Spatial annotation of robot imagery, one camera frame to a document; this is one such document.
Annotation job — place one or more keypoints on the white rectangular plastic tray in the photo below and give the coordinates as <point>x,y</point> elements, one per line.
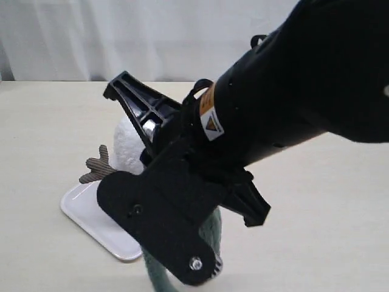
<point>80,205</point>

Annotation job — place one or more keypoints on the green fleece scarf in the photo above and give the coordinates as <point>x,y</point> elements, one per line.
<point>210,231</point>

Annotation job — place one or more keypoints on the white plush snowman toy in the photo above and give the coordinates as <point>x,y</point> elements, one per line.
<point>127,148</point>

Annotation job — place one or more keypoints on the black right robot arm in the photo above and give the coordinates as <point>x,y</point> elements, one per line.
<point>324,70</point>

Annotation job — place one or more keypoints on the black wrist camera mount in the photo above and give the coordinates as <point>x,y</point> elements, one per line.
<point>163,209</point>

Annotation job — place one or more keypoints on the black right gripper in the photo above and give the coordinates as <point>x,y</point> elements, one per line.
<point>164,124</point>

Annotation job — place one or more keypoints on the white backdrop curtain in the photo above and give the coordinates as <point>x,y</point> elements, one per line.
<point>156,41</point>

